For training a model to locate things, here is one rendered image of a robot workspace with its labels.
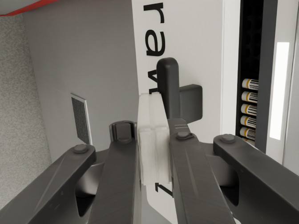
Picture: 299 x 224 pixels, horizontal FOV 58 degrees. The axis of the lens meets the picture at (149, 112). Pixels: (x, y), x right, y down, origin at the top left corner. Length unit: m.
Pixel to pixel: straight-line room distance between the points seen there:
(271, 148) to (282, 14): 0.11
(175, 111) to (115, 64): 0.27
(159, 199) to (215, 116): 0.14
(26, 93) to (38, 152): 0.24
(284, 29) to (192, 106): 0.09
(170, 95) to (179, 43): 0.05
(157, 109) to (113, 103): 0.33
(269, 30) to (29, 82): 0.94
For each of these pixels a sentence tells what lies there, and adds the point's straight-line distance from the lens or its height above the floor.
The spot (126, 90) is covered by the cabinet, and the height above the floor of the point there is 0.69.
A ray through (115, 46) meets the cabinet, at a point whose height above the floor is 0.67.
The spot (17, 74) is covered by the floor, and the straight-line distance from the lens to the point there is 1.07.
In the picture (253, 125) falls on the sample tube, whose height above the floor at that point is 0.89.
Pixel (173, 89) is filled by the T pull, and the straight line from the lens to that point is 0.19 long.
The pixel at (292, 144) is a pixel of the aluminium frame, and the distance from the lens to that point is 0.25.
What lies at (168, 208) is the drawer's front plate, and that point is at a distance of 0.30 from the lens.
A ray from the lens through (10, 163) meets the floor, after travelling 1.15.
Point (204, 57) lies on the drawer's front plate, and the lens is 0.20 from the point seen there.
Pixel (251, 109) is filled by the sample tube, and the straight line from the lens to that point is 0.32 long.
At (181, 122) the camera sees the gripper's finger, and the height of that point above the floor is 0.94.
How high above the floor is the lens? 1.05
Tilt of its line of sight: 52 degrees down
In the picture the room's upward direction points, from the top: 110 degrees clockwise
